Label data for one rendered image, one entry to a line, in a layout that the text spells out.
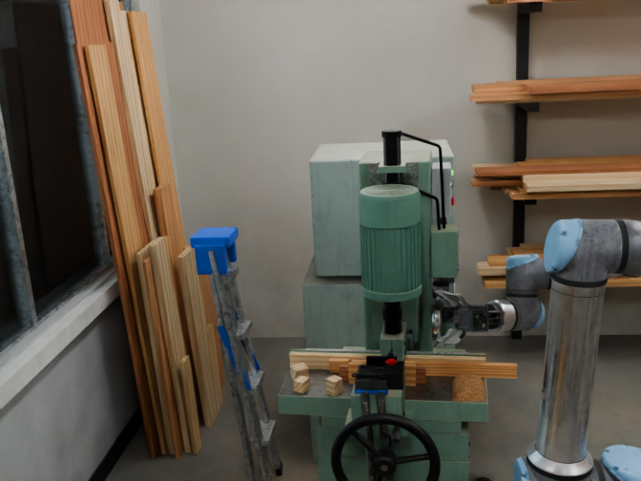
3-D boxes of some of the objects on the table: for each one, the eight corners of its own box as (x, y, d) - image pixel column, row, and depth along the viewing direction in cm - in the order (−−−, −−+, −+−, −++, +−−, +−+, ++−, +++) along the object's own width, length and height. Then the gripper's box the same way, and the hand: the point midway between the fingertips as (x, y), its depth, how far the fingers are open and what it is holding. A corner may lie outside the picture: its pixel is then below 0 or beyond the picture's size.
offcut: (342, 392, 212) (342, 378, 211) (335, 396, 210) (334, 382, 209) (334, 388, 215) (334, 374, 213) (326, 392, 212) (325, 379, 211)
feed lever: (433, 296, 235) (428, 321, 188) (433, 277, 234) (428, 297, 188) (448, 296, 234) (447, 321, 187) (448, 277, 234) (447, 297, 187)
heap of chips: (452, 400, 204) (452, 388, 203) (452, 378, 217) (452, 365, 216) (485, 402, 202) (485, 389, 201) (483, 379, 216) (484, 366, 215)
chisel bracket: (380, 365, 217) (380, 339, 214) (384, 345, 230) (383, 321, 228) (405, 365, 215) (404, 339, 213) (408, 346, 229) (407, 321, 226)
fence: (291, 365, 231) (290, 349, 229) (292, 364, 232) (291, 347, 231) (485, 371, 220) (485, 355, 219) (485, 368, 222) (485, 352, 220)
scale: (305, 350, 229) (305, 349, 229) (306, 348, 230) (306, 347, 230) (468, 354, 220) (468, 354, 219) (468, 352, 221) (468, 352, 221)
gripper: (505, 282, 202) (449, 282, 193) (505, 353, 202) (449, 358, 192) (483, 281, 210) (428, 282, 200) (484, 349, 209) (428, 354, 200)
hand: (431, 319), depth 198 cm, fingers open, 14 cm apart
